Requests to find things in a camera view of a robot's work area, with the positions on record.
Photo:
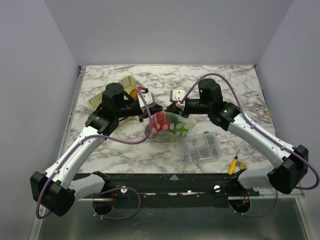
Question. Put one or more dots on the yellow handled screwdriver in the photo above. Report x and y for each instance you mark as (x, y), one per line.
(234, 163)

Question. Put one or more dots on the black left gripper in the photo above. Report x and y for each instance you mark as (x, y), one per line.
(152, 110)

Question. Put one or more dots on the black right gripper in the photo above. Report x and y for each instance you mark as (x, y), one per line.
(182, 109)

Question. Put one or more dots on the clear zip top bag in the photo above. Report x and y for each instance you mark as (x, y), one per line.
(167, 136)

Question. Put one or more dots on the clear plastic screw box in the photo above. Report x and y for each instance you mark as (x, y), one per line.
(202, 147)

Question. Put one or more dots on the red toy bell pepper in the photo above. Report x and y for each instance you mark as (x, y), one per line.
(160, 122)

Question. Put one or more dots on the pale green perforated basket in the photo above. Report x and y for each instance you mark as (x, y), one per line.
(115, 96)

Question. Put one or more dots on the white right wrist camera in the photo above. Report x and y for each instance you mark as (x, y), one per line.
(176, 97)

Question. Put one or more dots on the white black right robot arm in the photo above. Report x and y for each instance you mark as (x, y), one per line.
(288, 162)

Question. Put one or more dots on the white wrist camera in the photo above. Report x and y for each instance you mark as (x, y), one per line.
(176, 97)
(145, 98)

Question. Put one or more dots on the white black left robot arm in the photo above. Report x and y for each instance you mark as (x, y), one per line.
(55, 188)

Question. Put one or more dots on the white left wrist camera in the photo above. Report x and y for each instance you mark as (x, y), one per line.
(145, 98)

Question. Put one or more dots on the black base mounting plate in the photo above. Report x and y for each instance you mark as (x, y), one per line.
(171, 190)

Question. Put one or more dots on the green bell pepper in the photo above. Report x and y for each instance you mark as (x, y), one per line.
(177, 127)

